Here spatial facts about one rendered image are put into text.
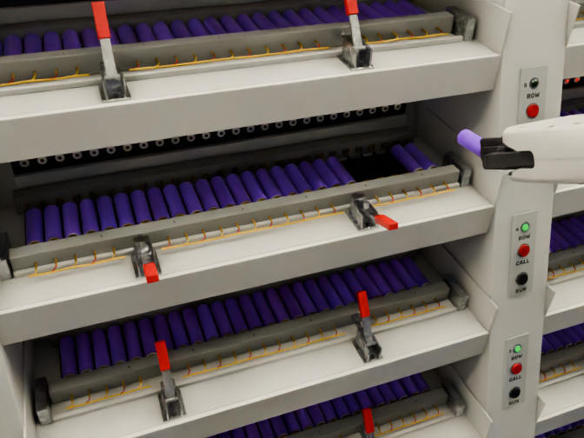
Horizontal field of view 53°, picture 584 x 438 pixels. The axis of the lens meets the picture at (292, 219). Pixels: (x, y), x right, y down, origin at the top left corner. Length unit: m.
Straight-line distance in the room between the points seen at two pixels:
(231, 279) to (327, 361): 0.20
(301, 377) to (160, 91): 0.40
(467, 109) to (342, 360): 0.37
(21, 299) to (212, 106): 0.28
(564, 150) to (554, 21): 0.33
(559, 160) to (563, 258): 0.53
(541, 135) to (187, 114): 0.34
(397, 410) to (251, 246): 0.40
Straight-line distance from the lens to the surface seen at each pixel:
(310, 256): 0.70
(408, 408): 0.98
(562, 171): 0.51
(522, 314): 0.92
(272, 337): 0.81
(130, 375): 0.79
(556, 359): 1.12
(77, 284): 0.67
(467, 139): 0.67
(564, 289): 1.01
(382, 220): 0.68
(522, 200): 0.84
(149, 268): 0.61
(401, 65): 0.70
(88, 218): 0.73
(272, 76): 0.65
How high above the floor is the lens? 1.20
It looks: 20 degrees down
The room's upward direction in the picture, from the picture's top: 5 degrees counter-clockwise
